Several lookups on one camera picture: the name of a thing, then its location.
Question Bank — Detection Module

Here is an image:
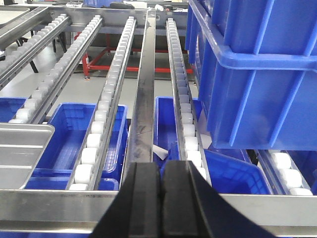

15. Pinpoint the white roller track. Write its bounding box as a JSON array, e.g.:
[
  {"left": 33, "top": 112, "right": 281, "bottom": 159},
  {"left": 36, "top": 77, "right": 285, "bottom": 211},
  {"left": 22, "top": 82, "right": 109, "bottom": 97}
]
[
  {"left": 66, "top": 16, "right": 136, "bottom": 190},
  {"left": 0, "top": 14, "right": 71, "bottom": 88},
  {"left": 166, "top": 18, "right": 211, "bottom": 184},
  {"left": 9, "top": 15, "right": 103, "bottom": 124}
]

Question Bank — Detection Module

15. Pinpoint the blue bin lower shelf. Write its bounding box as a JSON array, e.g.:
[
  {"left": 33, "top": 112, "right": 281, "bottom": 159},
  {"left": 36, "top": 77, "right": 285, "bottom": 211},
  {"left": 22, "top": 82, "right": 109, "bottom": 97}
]
[
  {"left": 25, "top": 103, "right": 128, "bottom": 191},
  {"left": 153, "top": 96, "right": 206, "bottom": 174},
  {"left": 205, "top": 150, "right": 272, "bottom": 194}
]

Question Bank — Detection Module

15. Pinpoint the small ribbed silver tray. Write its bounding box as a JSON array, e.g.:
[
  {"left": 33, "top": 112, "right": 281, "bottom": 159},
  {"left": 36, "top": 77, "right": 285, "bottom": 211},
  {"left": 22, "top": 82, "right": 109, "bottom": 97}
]
[{"left": 0, "top": 122, "right": 55, "bottom": 189}]

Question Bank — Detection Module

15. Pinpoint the steel lane divider bar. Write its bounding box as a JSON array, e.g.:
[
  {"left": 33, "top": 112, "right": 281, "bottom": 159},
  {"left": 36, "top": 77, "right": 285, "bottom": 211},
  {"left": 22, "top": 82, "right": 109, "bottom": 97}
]
[{"left": 120, "top": 9, "right": 156, "bottom": 186}]

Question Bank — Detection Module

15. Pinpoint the steel front shelf rail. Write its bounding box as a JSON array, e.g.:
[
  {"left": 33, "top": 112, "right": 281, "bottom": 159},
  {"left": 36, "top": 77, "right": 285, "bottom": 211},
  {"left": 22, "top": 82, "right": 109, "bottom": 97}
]
[{"left": 0, "top": 189, "right": 317, "bottom": 237}]

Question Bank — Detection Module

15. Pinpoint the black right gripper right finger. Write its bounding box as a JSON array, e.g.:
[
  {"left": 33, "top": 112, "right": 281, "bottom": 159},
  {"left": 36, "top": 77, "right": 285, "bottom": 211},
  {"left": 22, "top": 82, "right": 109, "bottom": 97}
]
[{"left": 162, "top": 161, "right": 274, "bottom": 238}]

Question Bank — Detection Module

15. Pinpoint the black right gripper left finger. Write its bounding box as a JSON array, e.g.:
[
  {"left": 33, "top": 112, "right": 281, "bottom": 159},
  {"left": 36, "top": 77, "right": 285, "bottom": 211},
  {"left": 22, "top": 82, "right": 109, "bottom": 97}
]
[{"left": 89, "top": 163, "right": 160, "bottom": 238}]

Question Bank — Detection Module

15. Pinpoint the blue plastic crate on shelf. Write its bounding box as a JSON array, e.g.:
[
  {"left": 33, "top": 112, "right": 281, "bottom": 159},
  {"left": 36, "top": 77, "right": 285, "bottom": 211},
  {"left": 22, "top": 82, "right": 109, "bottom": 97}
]
[{"left": 185, "top": 0, "right": 317, "bottom": 150}]

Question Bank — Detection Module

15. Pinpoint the red metal frame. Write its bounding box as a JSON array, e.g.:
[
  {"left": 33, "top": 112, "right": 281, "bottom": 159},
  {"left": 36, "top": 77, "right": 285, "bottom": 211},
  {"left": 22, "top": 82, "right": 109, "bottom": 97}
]
[{"left": 81, "top": 33, "right": 194, "bottom": 77}]

